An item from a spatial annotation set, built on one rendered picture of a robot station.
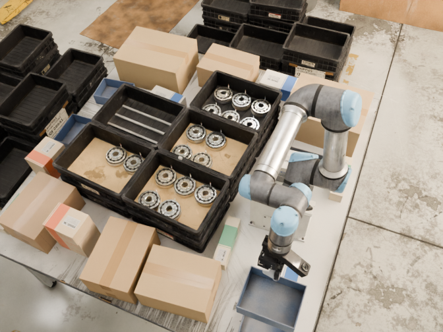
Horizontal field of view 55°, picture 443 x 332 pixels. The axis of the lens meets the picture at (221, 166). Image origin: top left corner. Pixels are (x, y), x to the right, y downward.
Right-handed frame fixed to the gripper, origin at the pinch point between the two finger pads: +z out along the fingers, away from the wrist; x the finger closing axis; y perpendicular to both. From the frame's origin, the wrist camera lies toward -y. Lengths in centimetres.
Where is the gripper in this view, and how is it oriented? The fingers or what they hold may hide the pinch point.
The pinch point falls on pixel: (278, 276)
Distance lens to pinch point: 152.1
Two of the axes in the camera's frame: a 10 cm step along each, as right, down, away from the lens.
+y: -9.1, -3.2, 2.6
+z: -0.2, 6.6, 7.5
